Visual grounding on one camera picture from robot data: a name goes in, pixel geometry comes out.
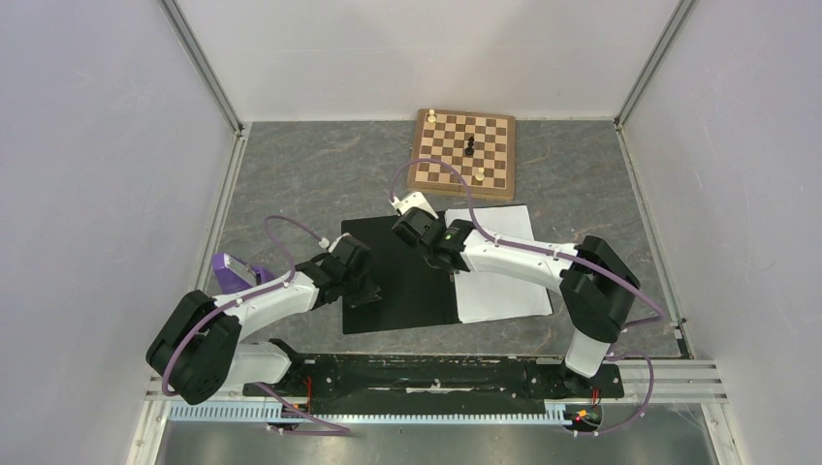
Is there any teal black file folder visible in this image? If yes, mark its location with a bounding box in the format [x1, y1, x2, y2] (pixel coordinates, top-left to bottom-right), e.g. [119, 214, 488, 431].
[340, 216, 459, 335]

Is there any white paper sheet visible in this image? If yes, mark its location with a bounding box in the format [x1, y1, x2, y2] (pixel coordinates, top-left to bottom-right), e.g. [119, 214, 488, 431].
[454, 204, 558, 324]

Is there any purple stand with phone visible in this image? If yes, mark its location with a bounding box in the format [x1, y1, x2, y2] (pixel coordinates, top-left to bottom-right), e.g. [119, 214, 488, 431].
[210, 253, 274, 294]

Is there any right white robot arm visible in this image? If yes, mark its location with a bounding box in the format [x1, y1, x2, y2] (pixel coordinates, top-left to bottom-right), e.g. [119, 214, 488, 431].
[392, 206, 642, 395]

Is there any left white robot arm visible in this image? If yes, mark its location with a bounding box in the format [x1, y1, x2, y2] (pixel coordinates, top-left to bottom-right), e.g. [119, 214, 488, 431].
[145, 233, 380, 405]

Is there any wooden chessboard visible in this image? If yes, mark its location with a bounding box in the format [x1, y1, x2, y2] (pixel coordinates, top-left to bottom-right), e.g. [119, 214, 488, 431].
[407, 108, 517, 201]

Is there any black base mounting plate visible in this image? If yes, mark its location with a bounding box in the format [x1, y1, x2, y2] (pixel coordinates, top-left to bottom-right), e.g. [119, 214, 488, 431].
[272, 354, 624, 416]

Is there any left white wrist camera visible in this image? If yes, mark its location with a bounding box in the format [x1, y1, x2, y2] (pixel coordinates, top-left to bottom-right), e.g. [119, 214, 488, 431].
[318, 232, 350, 253]

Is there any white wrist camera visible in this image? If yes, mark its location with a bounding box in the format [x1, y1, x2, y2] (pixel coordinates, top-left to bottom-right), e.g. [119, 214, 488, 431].
[390, 191, 439, 219]
[318, 232, 350, 253]

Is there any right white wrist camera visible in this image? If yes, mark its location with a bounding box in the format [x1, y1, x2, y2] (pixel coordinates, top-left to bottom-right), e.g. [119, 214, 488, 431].
[390, 191, 439, 219]

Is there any white toothed cable duct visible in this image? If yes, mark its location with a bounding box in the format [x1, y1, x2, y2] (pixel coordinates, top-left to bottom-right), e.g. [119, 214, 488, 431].
[168, 400, 573, 425]

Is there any aluminium frame rail left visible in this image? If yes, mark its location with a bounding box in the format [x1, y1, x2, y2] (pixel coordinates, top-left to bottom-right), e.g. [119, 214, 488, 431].
[158, 0, 244, 134]

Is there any aluminium frame rail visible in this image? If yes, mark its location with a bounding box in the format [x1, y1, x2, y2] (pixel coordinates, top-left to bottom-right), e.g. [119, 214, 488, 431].
[158, 0, 244, 134]
[614, 0, 698, 132]

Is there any aluminium frame rail right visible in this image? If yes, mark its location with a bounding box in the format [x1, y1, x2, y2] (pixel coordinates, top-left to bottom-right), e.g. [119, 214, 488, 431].
[614, 0, 698, 132]

